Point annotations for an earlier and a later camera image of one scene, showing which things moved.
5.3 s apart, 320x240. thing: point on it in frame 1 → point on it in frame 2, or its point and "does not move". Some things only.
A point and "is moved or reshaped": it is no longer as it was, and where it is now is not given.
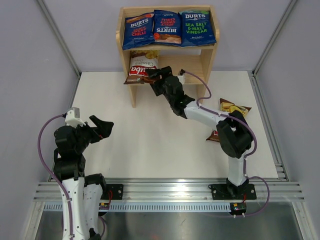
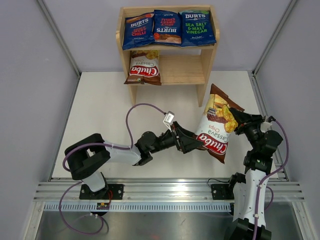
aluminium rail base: (180, 189) does not move
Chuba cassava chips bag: (140, 61) does not move
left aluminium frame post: (55, 28) does not move
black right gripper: (155, 73) → (244, 120)
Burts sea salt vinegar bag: (196, 28) does not move
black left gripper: (104, 128) → (184, 143)
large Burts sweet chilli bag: (138, 31) does not move
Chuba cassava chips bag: (227, 107) is moved or reshaped
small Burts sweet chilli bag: (167, 28) does not move
